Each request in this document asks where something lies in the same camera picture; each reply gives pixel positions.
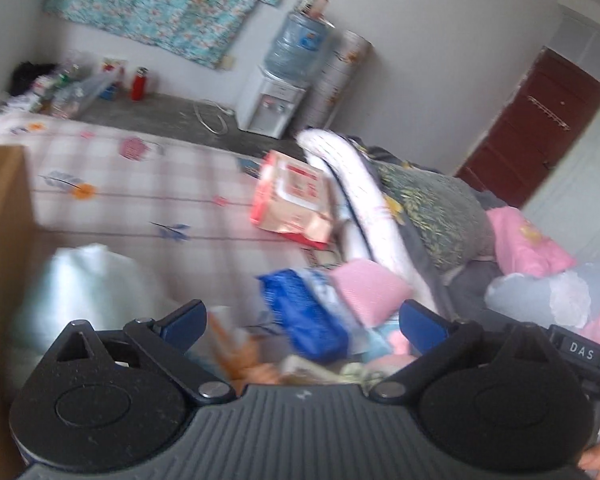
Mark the pink knitted cloth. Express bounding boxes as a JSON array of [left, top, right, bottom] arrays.
[[328, 259, 413, 328]]

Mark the orange striped cloth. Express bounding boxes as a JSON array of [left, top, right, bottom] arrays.
[[208, 306, 280, 396]]

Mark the white plastic bag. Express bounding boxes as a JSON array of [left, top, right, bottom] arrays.
[[6, 244, 176, 392]]

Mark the green leaf pattern pillow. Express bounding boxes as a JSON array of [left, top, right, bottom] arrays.
[[373, 162, 495, 272]]

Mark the pink garment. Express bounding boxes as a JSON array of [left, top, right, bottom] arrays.
[[486, 207, 577, 278]]

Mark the pink checked tablecloth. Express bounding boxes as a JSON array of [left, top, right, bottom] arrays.
[[0, 113, 340, 307]]

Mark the blue white plastic package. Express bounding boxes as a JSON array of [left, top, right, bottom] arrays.
[[258, 269, 368, 364]]

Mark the white grey folded blanket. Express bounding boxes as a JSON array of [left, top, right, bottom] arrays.
[[297, 129, 457, 321]]

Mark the red wet wipes pack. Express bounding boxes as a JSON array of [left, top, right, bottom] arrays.
[[250, 151, 334, 249]]

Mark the dark red door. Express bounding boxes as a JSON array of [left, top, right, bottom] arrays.
[[456, 49, 600, 207]]

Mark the white water dispenser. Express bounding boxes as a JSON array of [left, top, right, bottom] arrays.
[[235, 66, 306, 139]]

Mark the red thermos bottle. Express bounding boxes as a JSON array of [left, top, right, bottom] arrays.
[[130, 67, 148, 102]]

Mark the clear plastic bag clutter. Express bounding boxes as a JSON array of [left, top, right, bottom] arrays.
[[0, 51, 126, 119]]

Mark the patterned cylinder barrel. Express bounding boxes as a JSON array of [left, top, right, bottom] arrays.
[[296, 30, 373, 131]]

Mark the blue water jug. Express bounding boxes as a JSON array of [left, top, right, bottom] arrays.
[[263, 11, 334, 88]]

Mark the white cable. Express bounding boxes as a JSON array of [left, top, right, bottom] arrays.
[[191, 101, 234, 137]]

